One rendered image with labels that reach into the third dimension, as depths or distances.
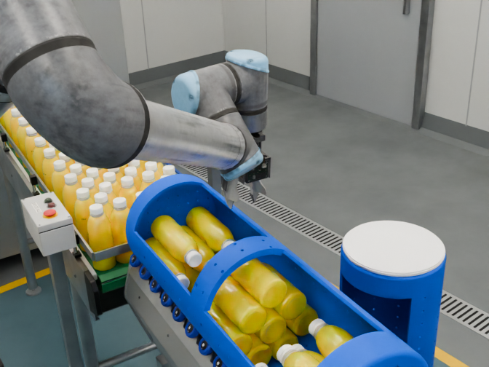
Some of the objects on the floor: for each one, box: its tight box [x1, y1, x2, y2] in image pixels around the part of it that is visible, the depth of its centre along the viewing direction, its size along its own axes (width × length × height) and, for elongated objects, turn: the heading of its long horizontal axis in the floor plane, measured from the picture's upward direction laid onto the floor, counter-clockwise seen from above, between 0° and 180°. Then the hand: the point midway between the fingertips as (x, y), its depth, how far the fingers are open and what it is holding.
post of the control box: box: [47, 251, 84, 367], centre depth 221 cm, size 4×4×100 cm
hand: (241, 199), depth 158 cm, fingers open, 5 cm apart
